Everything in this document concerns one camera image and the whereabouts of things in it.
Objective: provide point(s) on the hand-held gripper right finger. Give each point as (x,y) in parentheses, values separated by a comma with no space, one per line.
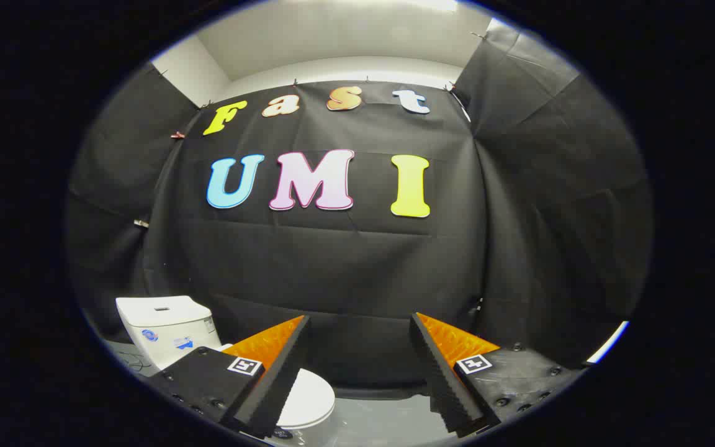
(441,379)

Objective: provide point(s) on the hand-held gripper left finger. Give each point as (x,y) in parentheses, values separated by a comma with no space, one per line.
(280,385)

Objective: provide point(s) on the white toilet body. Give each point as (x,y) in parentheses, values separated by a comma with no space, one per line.
(162,329)

